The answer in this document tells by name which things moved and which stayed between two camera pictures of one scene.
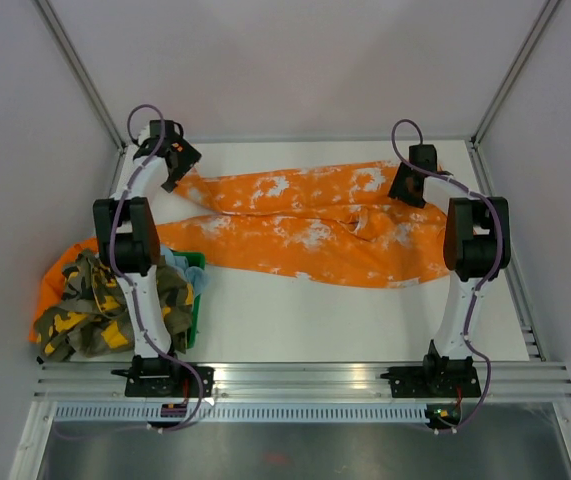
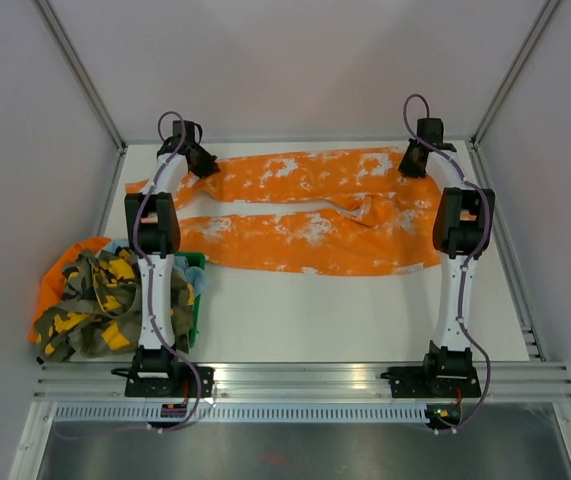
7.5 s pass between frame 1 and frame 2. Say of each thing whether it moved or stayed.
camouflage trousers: stayed
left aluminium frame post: stayed
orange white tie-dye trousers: moved
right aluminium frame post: stayed
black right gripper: moved
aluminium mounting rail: stayed
